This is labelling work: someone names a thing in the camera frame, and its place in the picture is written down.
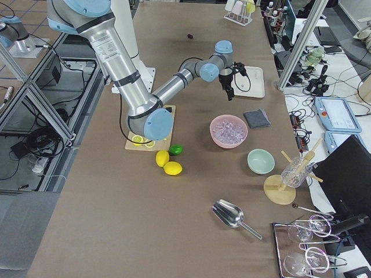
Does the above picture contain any wine glass lower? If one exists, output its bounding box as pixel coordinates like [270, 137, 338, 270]
[283, 247, 330, 277]

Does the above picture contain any yellow lemon near board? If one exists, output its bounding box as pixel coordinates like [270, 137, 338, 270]
[155, 150, 170, 167]

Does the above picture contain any metal wine glass rack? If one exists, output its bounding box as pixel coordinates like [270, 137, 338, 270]
[272, 214, 348, 277]

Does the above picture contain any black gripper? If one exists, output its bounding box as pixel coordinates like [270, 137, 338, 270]
[219, 68, 235, 101]

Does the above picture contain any wooden glass drying stand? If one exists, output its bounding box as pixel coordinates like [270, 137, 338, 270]
[264, 138, 323, 205]

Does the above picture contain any upper lemon slice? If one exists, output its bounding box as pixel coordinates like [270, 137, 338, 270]
[131, 135, 144, 145]

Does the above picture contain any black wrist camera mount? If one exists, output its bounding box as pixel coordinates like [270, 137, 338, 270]
[231, 62, 247, 76]

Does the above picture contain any mint green bowl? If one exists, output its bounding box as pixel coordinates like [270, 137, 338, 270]
[247, 149, 275, 174]

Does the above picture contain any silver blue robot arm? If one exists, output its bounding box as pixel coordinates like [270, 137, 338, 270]
[47, 1, 233, 141]

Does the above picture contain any clear textured glass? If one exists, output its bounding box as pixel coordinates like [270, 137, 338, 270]
[281, 157, 314, 188]

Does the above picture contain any yellow lemon outer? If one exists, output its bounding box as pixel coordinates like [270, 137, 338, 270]
[163, 161, 183, 175]

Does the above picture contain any bar spoon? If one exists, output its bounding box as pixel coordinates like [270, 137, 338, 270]
[292, 203, 333, 218]

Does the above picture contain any aluminium frame post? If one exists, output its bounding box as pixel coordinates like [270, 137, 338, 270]
[277, 0, 328, 91]

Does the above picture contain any blue teach pendant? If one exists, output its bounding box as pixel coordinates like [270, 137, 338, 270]
[314, 97, 362, 133]

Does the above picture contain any cream rabbit tray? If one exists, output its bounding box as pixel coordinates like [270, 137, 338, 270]
[232, 66, 265, 98]

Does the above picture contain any pink bowl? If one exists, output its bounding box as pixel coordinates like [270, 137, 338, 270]
[209, 114, 249, 149]

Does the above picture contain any lemon slice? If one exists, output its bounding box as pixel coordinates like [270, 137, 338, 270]
[131, 135, 144, 145]
[144, 140, 156, 148]

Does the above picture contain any white bottle rack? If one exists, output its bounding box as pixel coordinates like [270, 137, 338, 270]
[224, 0, 256, 27]

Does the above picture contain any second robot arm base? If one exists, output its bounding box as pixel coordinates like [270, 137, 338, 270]
[1, 16, 42, 58]

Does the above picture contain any wooden cutting board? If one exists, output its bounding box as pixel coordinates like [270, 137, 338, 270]
[125, 105, 176, 152]

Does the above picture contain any wine glass upper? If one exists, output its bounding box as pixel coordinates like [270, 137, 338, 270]
[288, 214, 332, 243]

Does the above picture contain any grey folded cloth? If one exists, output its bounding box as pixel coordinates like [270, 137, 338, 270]
[243, 108, 271, 129]

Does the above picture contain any steel ice scoop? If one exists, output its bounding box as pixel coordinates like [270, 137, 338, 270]
[212, 199, 263, 240]

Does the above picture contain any lower lemon slice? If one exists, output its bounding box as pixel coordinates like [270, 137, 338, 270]
[144, 140, 156, 148]

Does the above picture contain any green lime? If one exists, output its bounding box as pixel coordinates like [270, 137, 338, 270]
[168, 144, 183, 156]

